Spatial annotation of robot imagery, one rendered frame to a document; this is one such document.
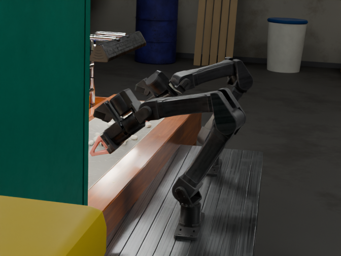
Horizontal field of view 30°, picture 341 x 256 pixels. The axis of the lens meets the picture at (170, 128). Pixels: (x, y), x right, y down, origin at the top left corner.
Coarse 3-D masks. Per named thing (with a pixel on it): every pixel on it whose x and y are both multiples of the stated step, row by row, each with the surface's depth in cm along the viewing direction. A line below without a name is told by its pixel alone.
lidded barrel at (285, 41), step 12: (276, 24) 904; (288, 24) 897; (300, 24) 901; (276, 36) 908; (288, 36) 902; (300, 36) 907; (276, 48) 913; (288, 48) 907; (300, 48) 916; (276, 60) 918; (288, 60) 913; (300, 60) 927; (288, 72) 918
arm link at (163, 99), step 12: (180, 96) 188; (192, 96) 184; (204, 96) 181; (216, 96) 178; (228, 96) 185; (156, 108) 188; (168, 108) 187; (180, 108) 186; (192, 108) 184; (204, 108) 182; (216, 108) 178; (228, 108) 177; (240, 108) 184; (216, 120) 179; (228, 120) 178; (228, 132) 178
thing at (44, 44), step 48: (0, 0) 101; (48, 0) 119; (0, 48) 103; (48, 48) 121; (0, 96) 104; (48, 96) 124; (0, 144) 106; (48, 144) 126; (0, 192) 108; (48, 192) 128
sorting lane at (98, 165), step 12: (96, 120) 290; (156, 120) 295; (96, 132) 270; (144, 132) 274; (132, 144) 255; (96, 156) 237; (108, 156) 238; (120, 156) 238; (96, 168) 224; (108, 168) 224; (96, 180) 211
